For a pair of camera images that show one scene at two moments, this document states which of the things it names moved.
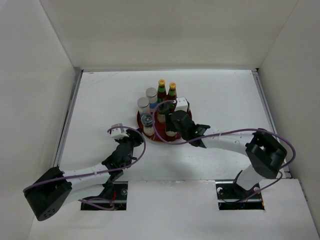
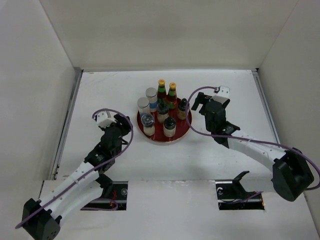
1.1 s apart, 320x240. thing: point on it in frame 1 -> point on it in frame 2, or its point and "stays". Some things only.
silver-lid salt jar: x=151 y=93 stays
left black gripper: x=134 y=136 -> x=123 y=123
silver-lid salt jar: x=143 y=105 stays
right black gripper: x=169 y=121 -> x=202 y=98
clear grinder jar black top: x=162 y=109 stays
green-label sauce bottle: x=161 y=91 stays
